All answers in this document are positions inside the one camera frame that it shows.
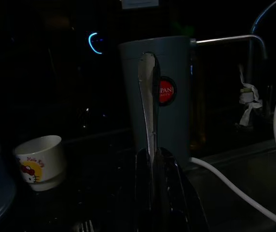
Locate grey cylindrical water filter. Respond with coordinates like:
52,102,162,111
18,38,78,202
118,34,268,167

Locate stainless steel sink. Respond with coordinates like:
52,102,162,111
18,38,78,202
188,135,276,232

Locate blue glowing indicator light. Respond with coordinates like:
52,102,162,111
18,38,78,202
88,32,104,54

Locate silver metal spoon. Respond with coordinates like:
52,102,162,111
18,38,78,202
137,52,162,167

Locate white cartoon print cup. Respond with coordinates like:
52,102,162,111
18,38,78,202
13,135,68,192

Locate chrome gooseneck faucet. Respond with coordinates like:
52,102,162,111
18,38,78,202
245,0,276,126

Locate silver metal fork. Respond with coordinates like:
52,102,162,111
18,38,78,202
79,218,95,232

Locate white cloth tie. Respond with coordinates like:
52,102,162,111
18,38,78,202
239,82,263,126

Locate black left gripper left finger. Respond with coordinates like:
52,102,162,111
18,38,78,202
135,147,159,232

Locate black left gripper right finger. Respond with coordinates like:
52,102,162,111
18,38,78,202
155,147,203,232

